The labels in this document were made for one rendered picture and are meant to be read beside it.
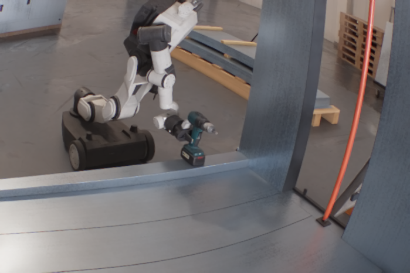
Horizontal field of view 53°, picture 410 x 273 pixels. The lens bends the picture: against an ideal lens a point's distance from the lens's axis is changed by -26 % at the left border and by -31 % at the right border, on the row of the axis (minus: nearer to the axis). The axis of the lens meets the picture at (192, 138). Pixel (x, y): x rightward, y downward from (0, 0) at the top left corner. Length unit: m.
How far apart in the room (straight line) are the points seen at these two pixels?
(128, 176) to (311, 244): 0.94
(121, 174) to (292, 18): 1.13
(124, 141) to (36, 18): 4.29
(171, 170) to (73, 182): 0.54
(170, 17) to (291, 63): 0.66
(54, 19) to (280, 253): 5.87
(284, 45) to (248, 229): 0.91
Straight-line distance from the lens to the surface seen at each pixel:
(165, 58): 2.63
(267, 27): 2.66
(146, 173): 2.54
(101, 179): 2.42
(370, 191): 2.23
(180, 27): 2.65
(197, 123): 2.61
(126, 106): 3.12
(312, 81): 2.51
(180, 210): 2.38
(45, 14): 7.32
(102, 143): 3.28
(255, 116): 2.79
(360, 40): 8.77
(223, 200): 2.52
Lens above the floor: 1.60
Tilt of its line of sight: 23 degrees down
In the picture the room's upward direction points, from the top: 10 degrees clockwise
